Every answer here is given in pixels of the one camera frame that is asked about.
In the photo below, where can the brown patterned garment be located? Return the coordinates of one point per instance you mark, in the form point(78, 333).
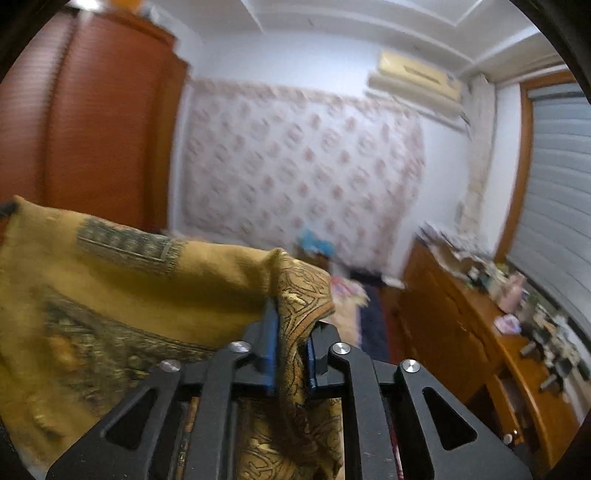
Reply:
point(115, 300)

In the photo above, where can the sheer circle-print curtain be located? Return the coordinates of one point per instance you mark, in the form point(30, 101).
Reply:
point(300, 170)

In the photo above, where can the grey handheld device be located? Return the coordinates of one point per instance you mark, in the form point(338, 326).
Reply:
point(533, 345)
point(556, 376)

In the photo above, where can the small cardboard box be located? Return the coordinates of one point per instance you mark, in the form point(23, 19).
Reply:
point(311, 261)

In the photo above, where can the blue cloth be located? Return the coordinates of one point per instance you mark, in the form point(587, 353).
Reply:
point(316, 241)

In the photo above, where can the wooden cabinet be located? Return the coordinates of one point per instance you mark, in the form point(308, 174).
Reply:
point(443, 323)

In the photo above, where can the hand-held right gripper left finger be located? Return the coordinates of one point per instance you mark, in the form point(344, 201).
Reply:
point(270, 355)

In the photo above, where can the wall air conditioner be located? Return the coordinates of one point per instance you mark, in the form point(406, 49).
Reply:
point(415, 81)

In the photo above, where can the wooden louvered wardrobe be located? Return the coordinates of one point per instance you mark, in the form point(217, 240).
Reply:
point(106, 115)

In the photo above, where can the grey window blind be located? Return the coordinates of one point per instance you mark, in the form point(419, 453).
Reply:
point(558, 198)

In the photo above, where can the pink tissue pack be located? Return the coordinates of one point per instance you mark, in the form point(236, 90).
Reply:
point(508, 324)

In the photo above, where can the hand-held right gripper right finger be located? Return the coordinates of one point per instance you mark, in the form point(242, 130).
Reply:
point(311, 369)

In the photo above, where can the open cardboard box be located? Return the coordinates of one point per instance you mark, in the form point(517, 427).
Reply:
point(455, 251)

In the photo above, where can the floral blanket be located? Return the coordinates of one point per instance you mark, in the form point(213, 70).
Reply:
point(348, 304)

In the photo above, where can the tied beige curtain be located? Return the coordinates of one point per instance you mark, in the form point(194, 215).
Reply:
point(478, 161)

